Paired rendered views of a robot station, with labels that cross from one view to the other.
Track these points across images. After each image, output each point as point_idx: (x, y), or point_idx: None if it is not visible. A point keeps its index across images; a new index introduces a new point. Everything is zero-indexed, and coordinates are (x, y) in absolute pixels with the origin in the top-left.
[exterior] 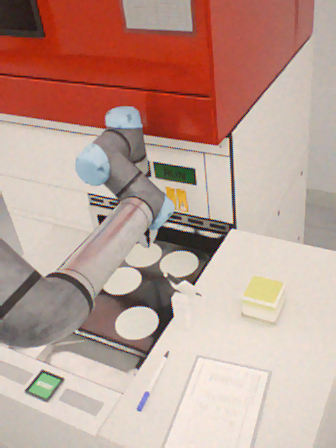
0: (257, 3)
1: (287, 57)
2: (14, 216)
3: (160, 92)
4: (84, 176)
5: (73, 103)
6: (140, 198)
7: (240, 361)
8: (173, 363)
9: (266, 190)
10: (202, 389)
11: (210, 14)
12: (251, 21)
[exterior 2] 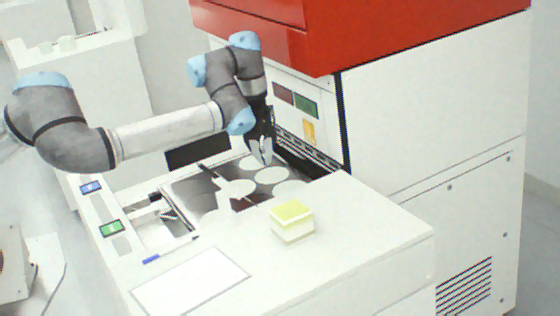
0: None
1: (465, 21)
2: None
3: (281, 24)
4: (190, 77)
5: (241, 29)
6: (216, 102)
7: (238, 261)
8: (194, 245)
9: (419, 152)
10: (192, 267)
11: None
12: None
